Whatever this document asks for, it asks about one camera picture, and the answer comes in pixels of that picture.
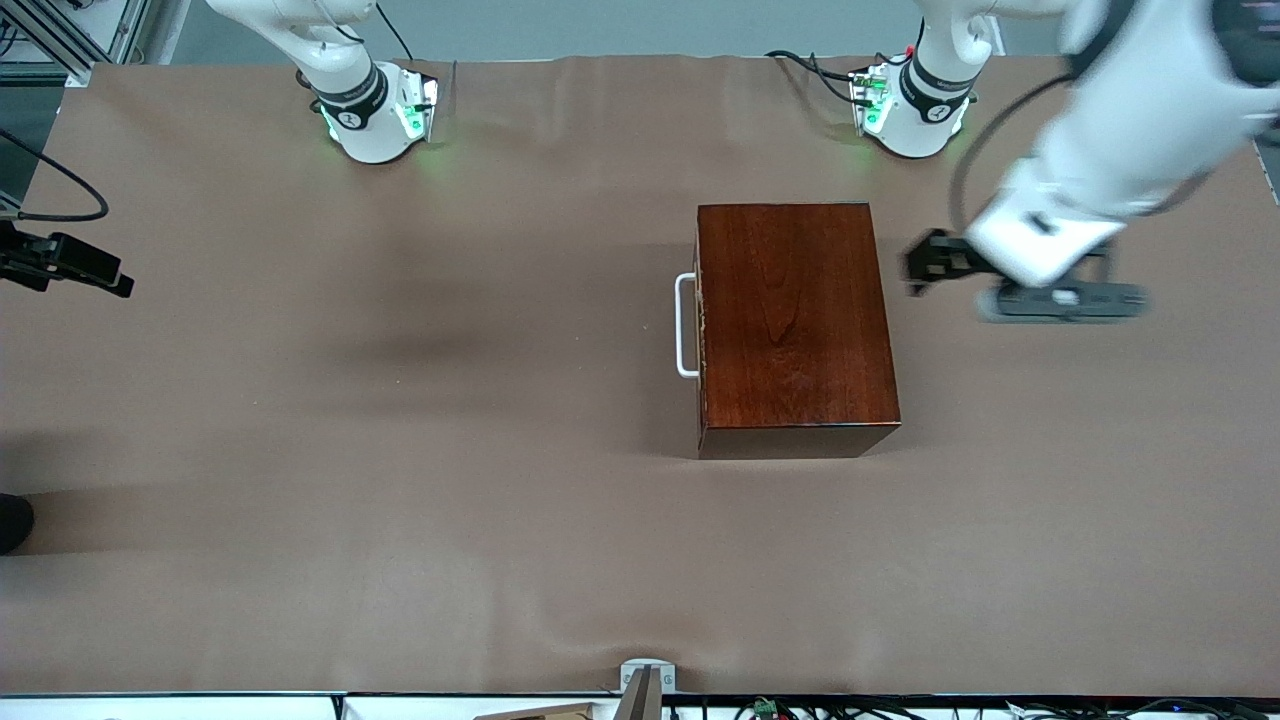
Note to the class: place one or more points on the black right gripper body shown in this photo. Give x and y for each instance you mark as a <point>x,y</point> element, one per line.
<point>28,258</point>

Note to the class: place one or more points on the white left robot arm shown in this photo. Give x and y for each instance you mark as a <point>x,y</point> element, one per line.
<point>1130,110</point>

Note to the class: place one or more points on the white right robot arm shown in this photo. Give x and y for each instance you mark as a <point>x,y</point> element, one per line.
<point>350,110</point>

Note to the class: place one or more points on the dark brown wooden cabinet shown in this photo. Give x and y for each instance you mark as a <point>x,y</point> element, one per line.
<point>800,330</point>

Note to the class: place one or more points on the black round object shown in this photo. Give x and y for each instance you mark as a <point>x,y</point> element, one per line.
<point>12,525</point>

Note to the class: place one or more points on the brown table cover sheet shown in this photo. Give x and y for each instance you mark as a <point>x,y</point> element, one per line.
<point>400,500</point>

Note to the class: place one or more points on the small green circuit board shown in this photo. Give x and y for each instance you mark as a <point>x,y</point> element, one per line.
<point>766,708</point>

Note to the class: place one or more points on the aluminium frame structure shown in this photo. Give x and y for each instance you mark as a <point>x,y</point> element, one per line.
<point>60,40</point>

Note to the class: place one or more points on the grey metal camera bracket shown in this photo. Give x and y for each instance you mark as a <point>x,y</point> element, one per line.
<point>646,690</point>

